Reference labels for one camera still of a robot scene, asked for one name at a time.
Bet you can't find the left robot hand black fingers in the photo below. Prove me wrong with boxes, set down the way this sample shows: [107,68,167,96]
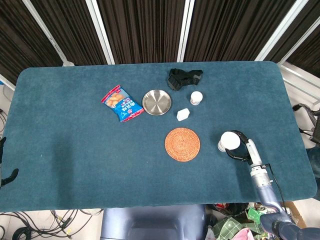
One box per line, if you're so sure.
[0,136,20,188]

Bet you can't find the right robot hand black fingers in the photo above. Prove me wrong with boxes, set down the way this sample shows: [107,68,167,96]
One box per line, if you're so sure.
[224,129,263,167]

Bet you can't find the white cup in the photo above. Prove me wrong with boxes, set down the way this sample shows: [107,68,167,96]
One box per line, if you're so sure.
[217,131,241,153]

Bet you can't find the round woven orange coaster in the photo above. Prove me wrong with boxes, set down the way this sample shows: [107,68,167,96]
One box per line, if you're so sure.
[164,127,201,163]

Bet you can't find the round stainless steel plate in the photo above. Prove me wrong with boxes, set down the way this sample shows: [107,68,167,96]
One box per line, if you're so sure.
[141,89,173,116]

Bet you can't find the black chair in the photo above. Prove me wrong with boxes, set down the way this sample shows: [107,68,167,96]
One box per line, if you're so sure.
[292,102,320,145]

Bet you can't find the brown cardboard box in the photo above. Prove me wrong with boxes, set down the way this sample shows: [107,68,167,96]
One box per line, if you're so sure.
[281,201,307,229]

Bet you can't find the white bottle with red label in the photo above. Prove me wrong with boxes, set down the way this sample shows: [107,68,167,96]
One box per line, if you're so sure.
[189,91,203,106]

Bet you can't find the green checked cloth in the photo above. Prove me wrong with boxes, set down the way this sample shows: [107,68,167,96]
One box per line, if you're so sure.
[211,216,263,240]

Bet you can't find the small white block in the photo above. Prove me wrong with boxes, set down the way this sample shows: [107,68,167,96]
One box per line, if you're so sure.
[176,107,190,122]

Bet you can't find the pink cloth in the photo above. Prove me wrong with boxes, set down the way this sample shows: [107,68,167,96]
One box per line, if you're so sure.
[236,228,259,240]

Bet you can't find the blue table cloth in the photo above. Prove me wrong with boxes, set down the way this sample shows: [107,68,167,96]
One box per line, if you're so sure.
[0,61,318,213]

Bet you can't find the black glove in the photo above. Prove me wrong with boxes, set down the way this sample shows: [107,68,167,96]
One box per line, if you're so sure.
[166,68,204,92]

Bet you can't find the blue-grey robot torso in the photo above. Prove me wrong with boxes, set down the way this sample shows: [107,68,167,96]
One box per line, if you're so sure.
[99,204,208,240]

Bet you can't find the dark pleated curtain panel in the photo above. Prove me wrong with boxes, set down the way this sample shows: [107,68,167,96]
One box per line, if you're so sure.
[31,0,109,67]
[264,0,320,73]
[96,0,186,65]
[183,0,299,63]
[0,0,64,86]

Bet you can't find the blue snack bag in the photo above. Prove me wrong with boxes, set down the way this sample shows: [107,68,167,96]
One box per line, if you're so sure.
[100,84,145,123]

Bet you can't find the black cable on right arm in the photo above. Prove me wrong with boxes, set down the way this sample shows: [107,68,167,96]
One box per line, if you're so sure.
[261,163,288,213]

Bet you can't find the tangle of black floor cables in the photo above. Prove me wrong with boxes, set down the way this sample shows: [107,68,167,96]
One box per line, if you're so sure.
[0,209,104,240]

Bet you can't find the white partition base rail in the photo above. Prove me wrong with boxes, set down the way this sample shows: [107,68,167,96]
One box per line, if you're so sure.
[279,61,320,87]

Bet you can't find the white partition post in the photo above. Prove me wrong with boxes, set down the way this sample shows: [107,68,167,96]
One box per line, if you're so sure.
[176,0,196,63]
[276,14,320,66]
[21,0,75,67]
[84,0,116,65]
[254,0,306,62]

